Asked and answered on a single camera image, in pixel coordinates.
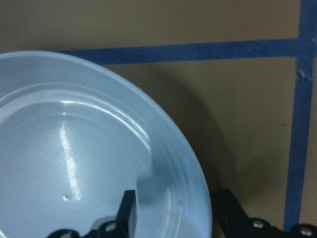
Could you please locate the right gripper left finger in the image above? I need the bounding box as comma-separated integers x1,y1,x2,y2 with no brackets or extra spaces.
48,189,136,238

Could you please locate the blue plate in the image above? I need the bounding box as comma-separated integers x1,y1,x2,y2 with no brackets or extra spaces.
0,51,212,238

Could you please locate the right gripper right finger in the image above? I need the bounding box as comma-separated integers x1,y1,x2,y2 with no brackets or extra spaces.
215,189,317,238

